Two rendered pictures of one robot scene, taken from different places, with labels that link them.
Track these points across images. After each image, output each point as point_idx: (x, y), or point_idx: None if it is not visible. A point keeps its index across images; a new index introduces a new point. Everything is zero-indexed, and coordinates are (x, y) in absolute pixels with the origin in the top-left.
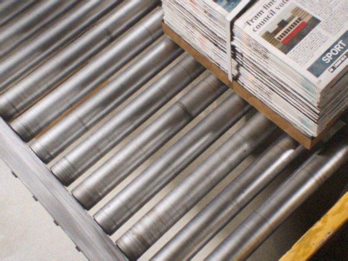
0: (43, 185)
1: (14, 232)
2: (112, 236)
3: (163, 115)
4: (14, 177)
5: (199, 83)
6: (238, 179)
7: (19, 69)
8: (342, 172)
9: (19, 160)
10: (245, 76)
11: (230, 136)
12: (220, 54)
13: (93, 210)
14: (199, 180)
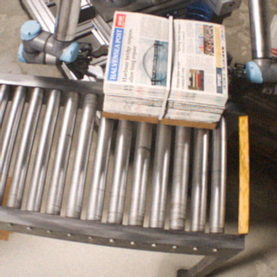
0: (115, 231)
1: None
2: (89, 259)
3: (138, 158)
4: (6, 268)
5: (140, 131)
6: (198, 162)
7: (42, 186)
8: (175, 140)
9: (91, 229)
10: (172, 112)
11: None
12: (153, 109)
13: (66, 255)
14: (183, 175)
